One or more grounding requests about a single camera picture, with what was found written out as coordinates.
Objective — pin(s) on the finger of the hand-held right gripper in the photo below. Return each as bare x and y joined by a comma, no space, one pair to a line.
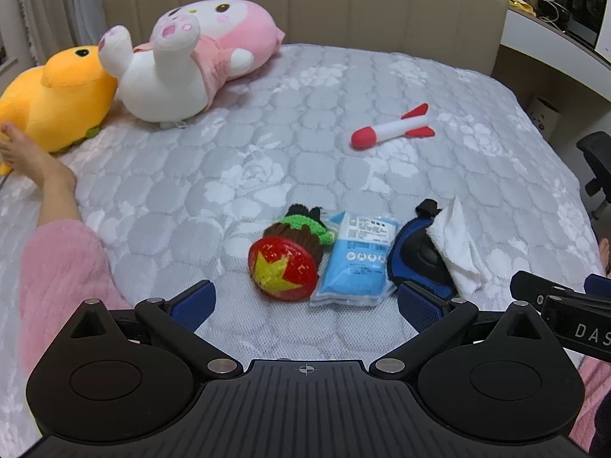
534,288
600,284

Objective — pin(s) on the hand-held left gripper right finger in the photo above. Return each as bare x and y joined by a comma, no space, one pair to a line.
420,306

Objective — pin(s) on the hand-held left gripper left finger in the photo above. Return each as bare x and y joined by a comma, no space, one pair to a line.
195,303

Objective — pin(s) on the white cloth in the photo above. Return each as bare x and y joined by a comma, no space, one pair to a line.
458,248

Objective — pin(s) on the person's right leg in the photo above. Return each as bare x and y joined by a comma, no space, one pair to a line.
594,381

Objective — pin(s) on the person's leg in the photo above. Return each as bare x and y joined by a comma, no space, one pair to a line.
52,267
594,381

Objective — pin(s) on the blue wipes packet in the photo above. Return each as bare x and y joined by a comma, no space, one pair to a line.
353,262

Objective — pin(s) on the black office chair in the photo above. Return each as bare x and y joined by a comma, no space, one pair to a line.
596,152

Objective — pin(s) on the person's left leg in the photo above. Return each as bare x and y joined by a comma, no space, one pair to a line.
52,267

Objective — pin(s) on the white bin with panda face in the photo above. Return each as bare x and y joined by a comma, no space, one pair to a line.
544,114

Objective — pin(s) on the red white rocket toy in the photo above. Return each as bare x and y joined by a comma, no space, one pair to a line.
391,129

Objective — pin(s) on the pink white plush toy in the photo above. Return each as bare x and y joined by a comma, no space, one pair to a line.
157,81

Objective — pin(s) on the yellow plush toy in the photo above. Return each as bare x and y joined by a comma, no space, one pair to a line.
57,100

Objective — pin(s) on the white desk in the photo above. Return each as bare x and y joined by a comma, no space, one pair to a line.
534,33

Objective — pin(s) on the dark computer screen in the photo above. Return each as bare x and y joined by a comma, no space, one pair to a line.
587,9

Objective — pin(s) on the beige padded headboard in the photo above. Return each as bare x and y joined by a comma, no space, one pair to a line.
334,4

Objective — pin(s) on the white curtain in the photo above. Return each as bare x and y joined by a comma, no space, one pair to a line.
47,4

